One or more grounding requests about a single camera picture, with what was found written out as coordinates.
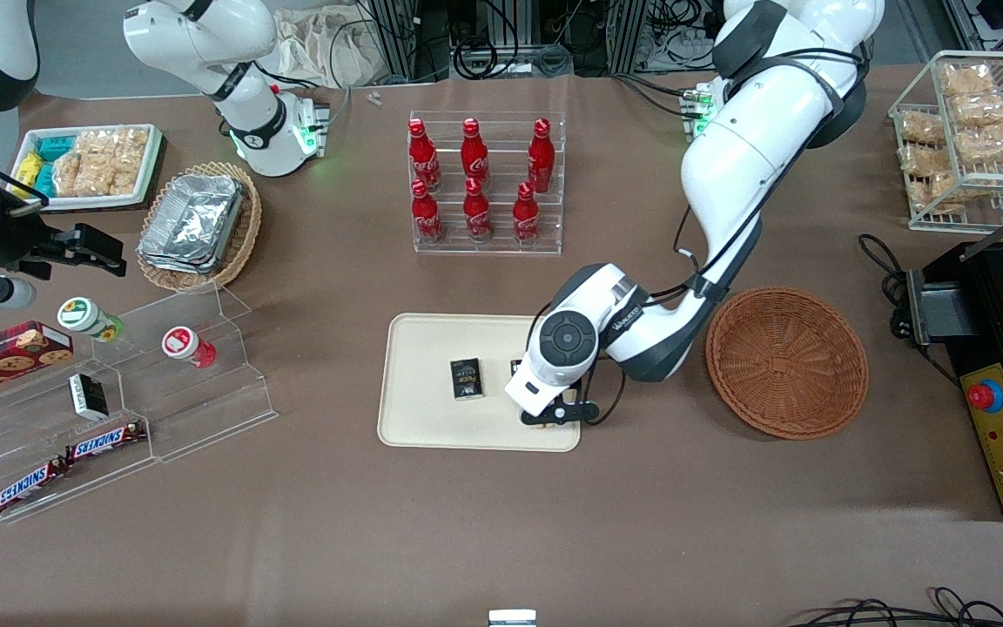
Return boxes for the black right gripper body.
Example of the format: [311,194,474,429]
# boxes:
[0,193,56,280]

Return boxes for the white rectangular snack tray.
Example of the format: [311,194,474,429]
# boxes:
[13,124,165,212]

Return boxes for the beige plastic tray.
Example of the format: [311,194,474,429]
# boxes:
[377,313,582,453]

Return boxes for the light oval wicker basket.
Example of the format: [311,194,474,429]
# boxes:
[137,161,264,293]

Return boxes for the brown wicker basket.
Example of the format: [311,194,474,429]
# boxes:
[705,287,871,441]

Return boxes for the green lid drink bottle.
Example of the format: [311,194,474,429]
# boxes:
[57,296,125,343]

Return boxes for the clear rice cracker pack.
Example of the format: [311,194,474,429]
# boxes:
[75,128,151,166]
[110,150,149,197]
[52,150,115,199]

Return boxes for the small black snack box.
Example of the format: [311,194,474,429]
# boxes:
[450,357,486,401]

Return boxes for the aluminium foil container stack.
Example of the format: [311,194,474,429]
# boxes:
[137,172,248,276]

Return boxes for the red cookie box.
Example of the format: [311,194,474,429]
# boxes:
[0,320,75,404]

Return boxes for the red lid drink bottle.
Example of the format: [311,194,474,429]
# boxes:
[161,326,218,370]

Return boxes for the black and white small box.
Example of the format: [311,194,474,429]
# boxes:
[68,372,110,421]

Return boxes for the red cola bottle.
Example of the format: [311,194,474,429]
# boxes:
[407,118,444,193]
[460,118,492,189]
[527,118,557,195]
[462,178,495,244]
[410,179,447,246]
[512,181,542,247]

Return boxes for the clear acrylic bottle rack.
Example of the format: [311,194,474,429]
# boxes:
[407,110,569,256]

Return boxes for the snickers chocolate bar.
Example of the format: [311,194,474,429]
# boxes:
[64,420,149,463]
[0,456,72,516]

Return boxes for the clear acrylic step shelf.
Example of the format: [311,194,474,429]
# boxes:
[0,282,279,524]

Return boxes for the beige cloth bag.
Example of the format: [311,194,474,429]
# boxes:
[274,7,390,89]

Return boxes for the white power strip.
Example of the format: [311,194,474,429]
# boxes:
[641,24,720,72]

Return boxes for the bagged fried snack pack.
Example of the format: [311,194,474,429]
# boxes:
[953,120,1003,166]
[897,110,947,147]
[948,91,1003,128]
[897,144,955,177]
[909,170,971,216]
[939,62,996,98]

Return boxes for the black countertop appliance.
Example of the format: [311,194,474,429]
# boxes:
[919,188,1003,523]

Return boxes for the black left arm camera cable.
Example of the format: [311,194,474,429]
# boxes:
[585,48,870,429]

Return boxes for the black arm base cables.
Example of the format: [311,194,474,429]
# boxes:
[609,71,696,119]

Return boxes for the black appliance power cable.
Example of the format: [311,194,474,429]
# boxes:
[858,233,960,385]

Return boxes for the tangled background cables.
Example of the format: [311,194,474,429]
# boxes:
[452,0,577,82]

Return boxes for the aluminium frame post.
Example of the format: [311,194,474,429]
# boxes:
[609,0,650,73]
[369,0,421,80]

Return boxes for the grey metal bracket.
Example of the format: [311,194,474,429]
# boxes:
[905,267,979,348]

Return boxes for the black cable bundle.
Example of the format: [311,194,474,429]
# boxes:
[791,587,1003,627]

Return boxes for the white wire rack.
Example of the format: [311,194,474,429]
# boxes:
[888,50,1003,234]

